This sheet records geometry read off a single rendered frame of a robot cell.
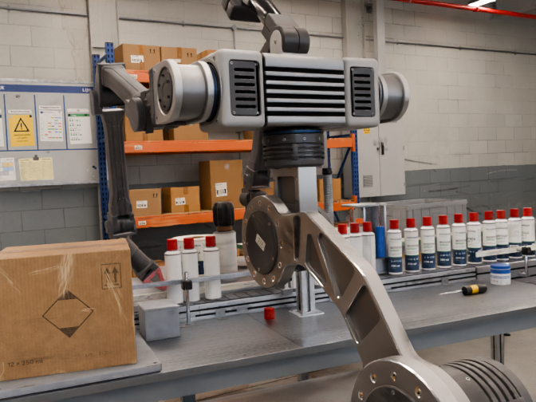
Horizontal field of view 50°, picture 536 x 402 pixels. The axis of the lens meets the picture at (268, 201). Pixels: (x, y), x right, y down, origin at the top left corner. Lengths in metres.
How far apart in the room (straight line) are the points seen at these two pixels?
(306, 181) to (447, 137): 7.61
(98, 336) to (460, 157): 7.92
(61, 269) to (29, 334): 0.16
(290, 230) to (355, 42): 6.76
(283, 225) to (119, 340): 0.50
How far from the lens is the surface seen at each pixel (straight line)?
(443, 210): 4.12
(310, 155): 1.22
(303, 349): 1.52
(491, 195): 9.47
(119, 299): 1.39
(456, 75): 9.03
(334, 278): 1.04
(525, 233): 2.59
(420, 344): 1.77
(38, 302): 1.39
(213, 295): 1.87
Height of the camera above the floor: 1.29
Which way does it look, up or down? 3 degrees down
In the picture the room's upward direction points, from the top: 3 degrees counter-clockwise
